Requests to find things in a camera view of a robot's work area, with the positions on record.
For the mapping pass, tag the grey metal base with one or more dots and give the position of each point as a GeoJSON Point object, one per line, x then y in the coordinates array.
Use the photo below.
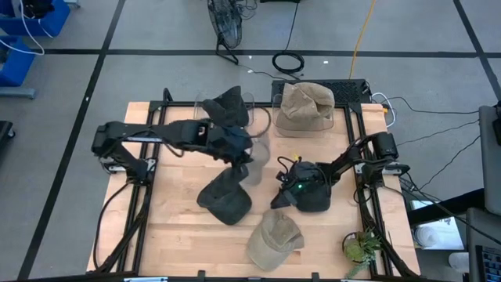
{"type": "Point", "coordinates": [17, 92]}

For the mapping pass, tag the grey desk panel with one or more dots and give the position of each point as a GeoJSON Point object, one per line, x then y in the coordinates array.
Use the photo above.
{"type": "Point", "coordinates": [483, 231]}
{"type": "Point", "coordinates": [491, 164]}

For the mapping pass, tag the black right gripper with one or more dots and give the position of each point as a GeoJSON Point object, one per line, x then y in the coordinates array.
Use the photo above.
{"type": "Point", "coordinates": [301, 178]}

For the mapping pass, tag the black aluminium table frame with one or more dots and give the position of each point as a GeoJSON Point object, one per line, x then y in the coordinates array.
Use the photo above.
{"type": "Point", "coordinates": [180, 104]}

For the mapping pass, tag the black bar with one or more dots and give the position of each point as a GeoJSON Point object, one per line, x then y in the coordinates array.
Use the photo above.
{"type": "Point", "coordinates": [446, 207]}

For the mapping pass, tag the black perforated computer case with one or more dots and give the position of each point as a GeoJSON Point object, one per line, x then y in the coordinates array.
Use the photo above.
{"type": "Point", "coordinates": [348, 92]}

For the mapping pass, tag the black wheeled object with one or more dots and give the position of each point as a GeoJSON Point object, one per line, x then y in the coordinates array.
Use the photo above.
{"type": "Point", "coordinates": [4, 131]}

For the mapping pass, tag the potted green plant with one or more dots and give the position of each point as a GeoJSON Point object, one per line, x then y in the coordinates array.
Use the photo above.
{"type": "Point", "coordinates": [358, 250]}

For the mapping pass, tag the black floor fan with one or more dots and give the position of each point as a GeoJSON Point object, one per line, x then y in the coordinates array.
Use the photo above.
{"type": "Point", "coordinates": [225, 23]}

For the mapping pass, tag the clear plastic bin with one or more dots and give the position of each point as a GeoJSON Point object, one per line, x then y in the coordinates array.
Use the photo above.
{"type": "Point", "coordinates": [199, 107]}
{"type": "Point", "coordinates": [301, 133]}

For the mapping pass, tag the blue plastic cart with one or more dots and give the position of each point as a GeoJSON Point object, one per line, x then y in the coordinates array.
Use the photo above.
{"type": "Point", "coordinates": [55, 19]}
{"type": "Point", "coordinates": [15, 66]}

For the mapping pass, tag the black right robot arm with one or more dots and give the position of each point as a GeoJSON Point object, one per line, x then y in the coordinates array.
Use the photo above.
{"type": "Point", "coordinates": [348, 156]}

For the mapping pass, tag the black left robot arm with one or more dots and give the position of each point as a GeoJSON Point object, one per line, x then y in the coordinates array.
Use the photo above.
{"type": "Point", "coordinates": [156, 135]}

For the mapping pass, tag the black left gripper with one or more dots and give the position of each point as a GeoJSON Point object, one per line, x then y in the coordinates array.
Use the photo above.
{"type": "Point", "coordinates": [233, 145]}

